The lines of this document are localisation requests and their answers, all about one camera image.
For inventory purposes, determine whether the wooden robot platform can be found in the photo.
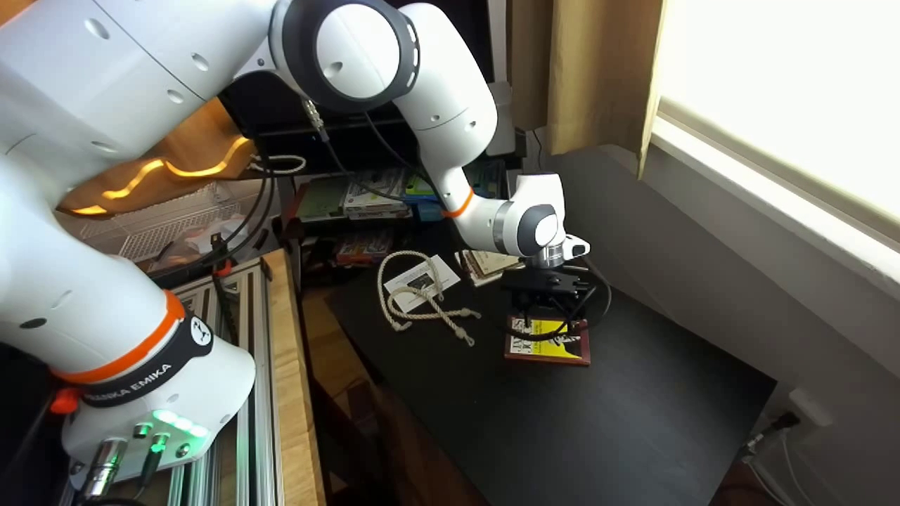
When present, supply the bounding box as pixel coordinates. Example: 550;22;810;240
266;247;329;506

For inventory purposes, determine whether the white printed booklet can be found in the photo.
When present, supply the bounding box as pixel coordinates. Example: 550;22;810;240
384;260;465;317

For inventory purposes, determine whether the bright window with white sill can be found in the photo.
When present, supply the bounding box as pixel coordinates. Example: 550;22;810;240
645;0;900;285

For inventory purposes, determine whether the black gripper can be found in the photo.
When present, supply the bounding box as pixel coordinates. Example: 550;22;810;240
526;261;596;323

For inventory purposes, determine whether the shiny gold foil sheet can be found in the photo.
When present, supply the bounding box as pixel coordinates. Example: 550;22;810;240
56;96;259;220

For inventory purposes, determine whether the aluminium extrusion frame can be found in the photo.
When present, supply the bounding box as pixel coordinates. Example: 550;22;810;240
55;255;284;506

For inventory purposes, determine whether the gold curtain beside television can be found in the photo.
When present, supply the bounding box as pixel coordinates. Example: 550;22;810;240
503;0;665;178

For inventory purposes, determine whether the white rope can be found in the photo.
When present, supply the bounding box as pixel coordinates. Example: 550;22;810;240
374;247;486;351

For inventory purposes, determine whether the small beige book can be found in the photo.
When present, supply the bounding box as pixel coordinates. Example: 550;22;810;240
468;244;530;282

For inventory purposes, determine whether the blue board game box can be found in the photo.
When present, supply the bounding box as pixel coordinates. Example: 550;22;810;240
403;175;446;224

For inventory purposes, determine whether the white power adapter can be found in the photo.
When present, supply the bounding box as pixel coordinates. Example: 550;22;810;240
785;385;835;434

